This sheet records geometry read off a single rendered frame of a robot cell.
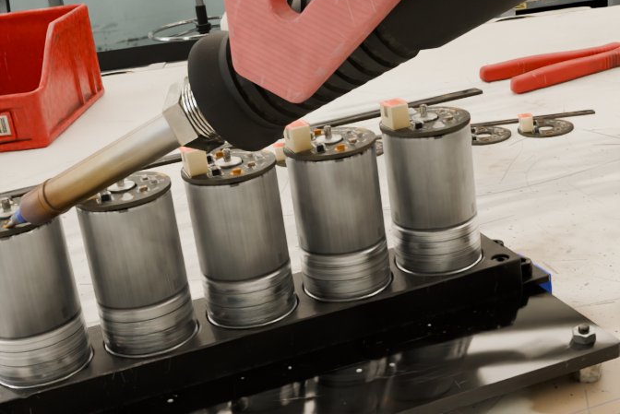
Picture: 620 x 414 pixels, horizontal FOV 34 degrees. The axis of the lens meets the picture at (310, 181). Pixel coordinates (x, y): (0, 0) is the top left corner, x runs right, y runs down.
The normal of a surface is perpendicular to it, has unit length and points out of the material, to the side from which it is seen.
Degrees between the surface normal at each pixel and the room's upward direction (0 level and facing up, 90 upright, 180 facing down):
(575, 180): 0
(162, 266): 90
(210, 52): 31
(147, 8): 90
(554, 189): 0
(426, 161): 90
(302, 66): 98
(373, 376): 0
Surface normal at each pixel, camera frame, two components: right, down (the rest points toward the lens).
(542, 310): -0.13, -0.94
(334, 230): -0.15, 0.34
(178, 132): -0.43, 0.35
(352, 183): 0.36, 0.25
